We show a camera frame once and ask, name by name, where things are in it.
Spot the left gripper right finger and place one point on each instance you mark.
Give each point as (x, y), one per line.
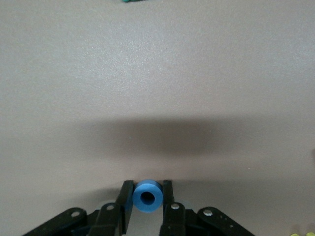
(174, 221)

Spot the yellow foam letter u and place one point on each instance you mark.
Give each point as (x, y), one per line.
(302, 234)

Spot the teal foam letter l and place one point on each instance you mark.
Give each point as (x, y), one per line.
(129, 0)

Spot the blue foam letter o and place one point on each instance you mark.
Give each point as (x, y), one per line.
(140, 204)

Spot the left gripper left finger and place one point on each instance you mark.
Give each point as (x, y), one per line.
(110, 221)

